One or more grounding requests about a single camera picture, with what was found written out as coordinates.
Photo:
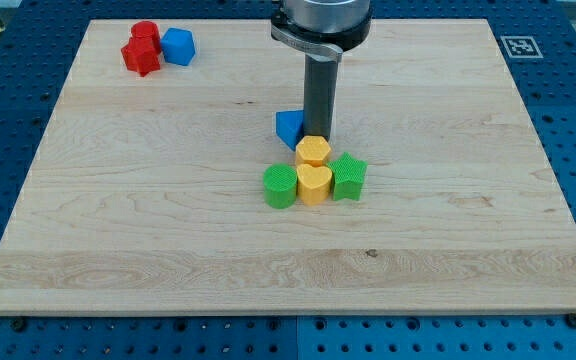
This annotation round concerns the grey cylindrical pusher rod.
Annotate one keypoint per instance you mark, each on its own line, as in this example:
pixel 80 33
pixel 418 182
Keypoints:
pixel 320 76

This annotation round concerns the blue triangle block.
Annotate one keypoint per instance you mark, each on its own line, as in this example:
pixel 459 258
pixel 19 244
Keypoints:
pixel 289 127

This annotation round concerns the green star block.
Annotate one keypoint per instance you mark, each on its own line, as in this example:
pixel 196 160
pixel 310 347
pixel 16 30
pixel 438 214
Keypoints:
pixel 348 177

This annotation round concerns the red star block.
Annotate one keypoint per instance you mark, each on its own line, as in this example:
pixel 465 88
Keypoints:
pixel 140 56

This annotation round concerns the yellow hexagon block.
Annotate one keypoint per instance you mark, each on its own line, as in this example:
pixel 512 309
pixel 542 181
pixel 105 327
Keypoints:
pixel 312 150

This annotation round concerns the yellow heart block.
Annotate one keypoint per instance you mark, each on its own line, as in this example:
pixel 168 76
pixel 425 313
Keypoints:
pixel 314 183

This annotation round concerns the green cylinder block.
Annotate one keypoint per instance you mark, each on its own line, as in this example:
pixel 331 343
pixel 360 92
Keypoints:
pixel 280 186

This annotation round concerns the blue cube block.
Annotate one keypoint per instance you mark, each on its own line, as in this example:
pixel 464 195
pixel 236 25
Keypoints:
pixel 178 46

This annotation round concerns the red cylinder block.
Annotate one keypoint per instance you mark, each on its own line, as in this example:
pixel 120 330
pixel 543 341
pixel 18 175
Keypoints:
pixel 147 30

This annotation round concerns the white fiducial marker tag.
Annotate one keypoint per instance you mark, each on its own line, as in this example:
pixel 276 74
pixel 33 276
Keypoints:
pixel 521 47

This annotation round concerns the wooden board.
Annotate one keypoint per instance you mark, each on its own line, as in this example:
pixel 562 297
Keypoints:
pixel 171 194

